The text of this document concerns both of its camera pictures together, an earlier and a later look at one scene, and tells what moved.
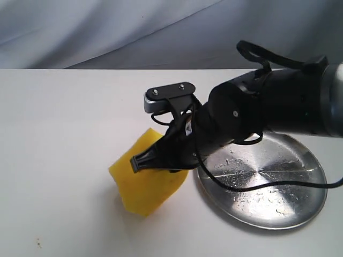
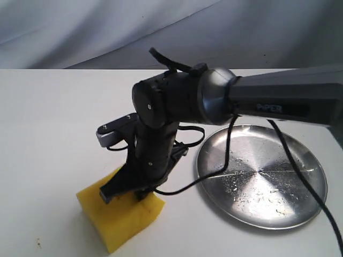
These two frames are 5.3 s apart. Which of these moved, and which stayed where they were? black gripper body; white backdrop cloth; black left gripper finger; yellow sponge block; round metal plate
Moved: yellow sponge block; black left gripper finger; black gripper body
Stayed: white backdrop cloth; round metal plate
